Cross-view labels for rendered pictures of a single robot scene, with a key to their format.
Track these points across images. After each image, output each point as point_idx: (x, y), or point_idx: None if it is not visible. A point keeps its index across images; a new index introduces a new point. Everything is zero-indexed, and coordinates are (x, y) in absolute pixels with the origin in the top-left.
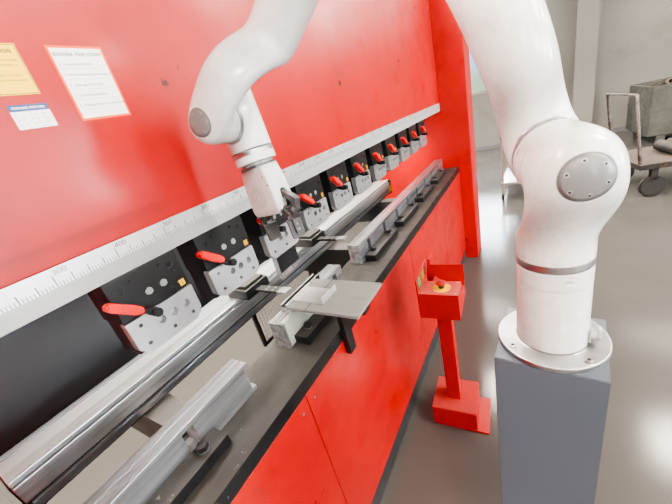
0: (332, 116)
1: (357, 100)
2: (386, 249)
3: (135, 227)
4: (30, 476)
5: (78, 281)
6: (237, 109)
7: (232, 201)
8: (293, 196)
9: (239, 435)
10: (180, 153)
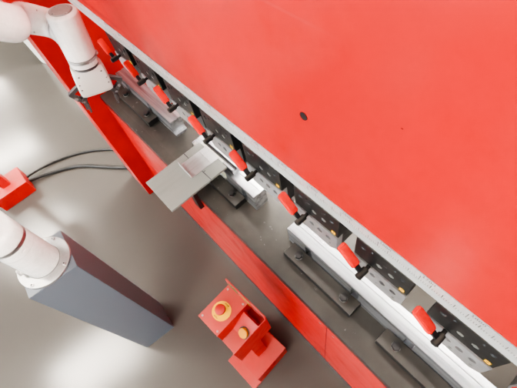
0: (268, 125)
1: (356, 179)
2: (307, 279)
3: (108, 24)
4: None
5: (98, 22)
6: (48, 32)
7: (148, 61)
8: (68, 92)
9: (151, 129)
10: (115, 11)
